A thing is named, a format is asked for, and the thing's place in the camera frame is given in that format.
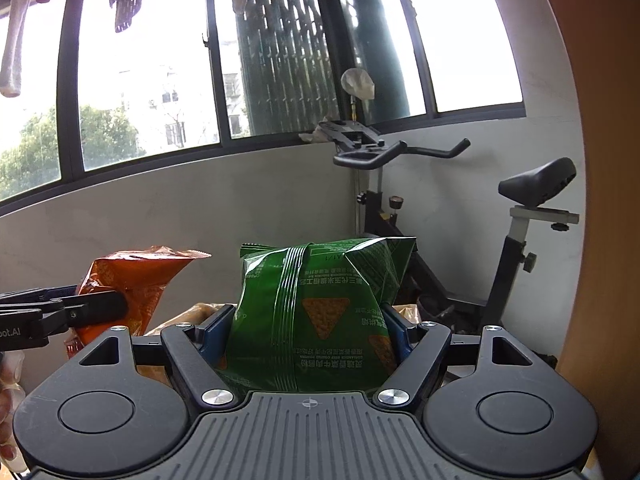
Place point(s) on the person's left hand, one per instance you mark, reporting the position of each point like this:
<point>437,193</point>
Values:
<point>7,410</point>

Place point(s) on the green lattice screen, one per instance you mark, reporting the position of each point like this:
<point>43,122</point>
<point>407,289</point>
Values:
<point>285,60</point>

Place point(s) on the orange-red chip bag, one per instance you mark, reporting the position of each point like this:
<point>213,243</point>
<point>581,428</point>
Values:
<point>130,272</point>

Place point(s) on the green tortilla chip bag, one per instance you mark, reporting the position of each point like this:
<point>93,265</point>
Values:
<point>300,285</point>

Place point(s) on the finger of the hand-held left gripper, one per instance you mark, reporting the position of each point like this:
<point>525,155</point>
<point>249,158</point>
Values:
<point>40,296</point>
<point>95,307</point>

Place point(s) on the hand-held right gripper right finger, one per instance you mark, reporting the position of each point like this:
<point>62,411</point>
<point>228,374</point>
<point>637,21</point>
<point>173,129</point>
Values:
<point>395,336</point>

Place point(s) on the hanging grey sock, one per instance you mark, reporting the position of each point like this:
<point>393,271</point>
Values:
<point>12,35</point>

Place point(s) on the plastic-wrapped cardboard box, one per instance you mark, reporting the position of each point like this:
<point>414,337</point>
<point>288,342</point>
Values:
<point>200,312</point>

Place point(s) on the wooden panel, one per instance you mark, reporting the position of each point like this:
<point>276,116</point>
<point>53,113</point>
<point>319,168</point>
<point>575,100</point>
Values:
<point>605,210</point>

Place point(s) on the window with dark frame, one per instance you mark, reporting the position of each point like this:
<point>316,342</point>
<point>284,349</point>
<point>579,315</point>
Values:
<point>150,85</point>

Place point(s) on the black exercise bike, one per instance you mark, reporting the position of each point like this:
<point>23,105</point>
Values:
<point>537,182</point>

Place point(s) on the plastic bag on pole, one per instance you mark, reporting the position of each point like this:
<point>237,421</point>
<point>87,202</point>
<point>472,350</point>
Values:
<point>357,85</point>

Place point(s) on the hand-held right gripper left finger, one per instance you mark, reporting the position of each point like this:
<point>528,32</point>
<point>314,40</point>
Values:
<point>218,334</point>

